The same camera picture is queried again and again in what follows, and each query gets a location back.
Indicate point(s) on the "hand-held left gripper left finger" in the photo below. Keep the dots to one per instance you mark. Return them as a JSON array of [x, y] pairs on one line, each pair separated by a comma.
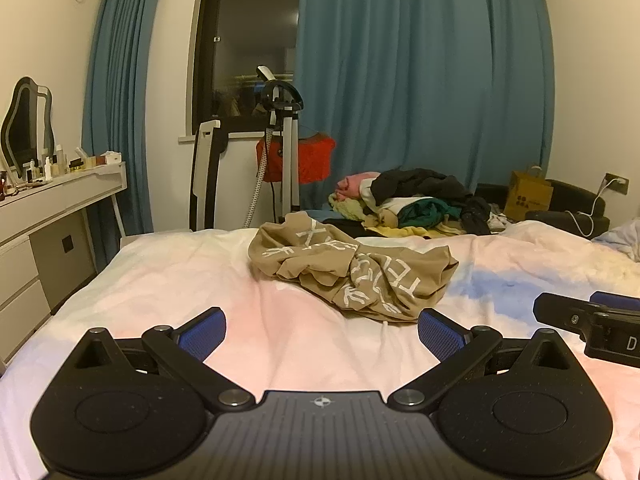
[[202, 334]]

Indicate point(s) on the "group of cosmetic bottles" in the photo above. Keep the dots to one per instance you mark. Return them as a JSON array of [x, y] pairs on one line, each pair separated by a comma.
[[47, 167]]

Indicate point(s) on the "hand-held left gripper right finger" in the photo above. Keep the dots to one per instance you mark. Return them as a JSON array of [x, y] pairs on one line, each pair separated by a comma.
[[440, 334]]

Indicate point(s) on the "brown paper bag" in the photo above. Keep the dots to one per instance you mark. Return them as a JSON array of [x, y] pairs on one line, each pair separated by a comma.
[[525, 195]]

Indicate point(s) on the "white tissue box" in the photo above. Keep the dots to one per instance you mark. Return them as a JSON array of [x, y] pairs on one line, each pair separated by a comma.
[[111, 157]]

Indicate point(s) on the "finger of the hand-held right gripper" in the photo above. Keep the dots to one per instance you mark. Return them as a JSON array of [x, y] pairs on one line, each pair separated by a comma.
[[617, 301], [560, 312]]

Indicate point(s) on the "red hanging garment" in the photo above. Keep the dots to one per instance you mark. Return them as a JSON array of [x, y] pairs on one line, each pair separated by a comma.
[[312, 157]]

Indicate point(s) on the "light blue pillow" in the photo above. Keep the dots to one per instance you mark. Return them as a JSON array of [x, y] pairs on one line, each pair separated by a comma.
[[625, 237]]

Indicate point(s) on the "white dressing table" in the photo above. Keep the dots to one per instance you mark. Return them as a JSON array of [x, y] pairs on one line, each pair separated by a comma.
[[50, 197]]

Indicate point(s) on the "dark window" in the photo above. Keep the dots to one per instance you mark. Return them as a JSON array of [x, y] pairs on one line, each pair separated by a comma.
[[250, 35]]

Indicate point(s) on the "narrow blue curtain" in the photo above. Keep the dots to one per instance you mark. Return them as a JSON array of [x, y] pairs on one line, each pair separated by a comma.
[[120, 110]]

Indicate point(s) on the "pile of mixed clothes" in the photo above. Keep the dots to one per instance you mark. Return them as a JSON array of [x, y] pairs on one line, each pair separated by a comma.
[[415, 185]]

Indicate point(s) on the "white and black chair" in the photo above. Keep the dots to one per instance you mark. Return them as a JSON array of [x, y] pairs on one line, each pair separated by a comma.
[[202, 185]]

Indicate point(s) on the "garment steamer stand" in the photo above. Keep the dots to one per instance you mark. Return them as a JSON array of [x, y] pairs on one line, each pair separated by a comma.
[[280, 95]]

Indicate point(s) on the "wide blue curtain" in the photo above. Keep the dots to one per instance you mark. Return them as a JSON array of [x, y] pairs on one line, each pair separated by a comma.
[[425, 60]]

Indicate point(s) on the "black sofa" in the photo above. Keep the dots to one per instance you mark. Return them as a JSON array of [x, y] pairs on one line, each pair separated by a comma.
[[570, 191]]

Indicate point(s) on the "wavy black framed mirror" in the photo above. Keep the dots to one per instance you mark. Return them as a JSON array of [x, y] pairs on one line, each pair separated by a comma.
[[25, 125]]

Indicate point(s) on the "wall power outlet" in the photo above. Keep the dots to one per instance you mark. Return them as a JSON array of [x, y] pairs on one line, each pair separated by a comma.
[[622, 187]]

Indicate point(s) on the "tan printed t-shirt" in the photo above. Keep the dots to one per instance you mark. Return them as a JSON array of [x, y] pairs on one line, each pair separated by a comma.
[[300, 247]]

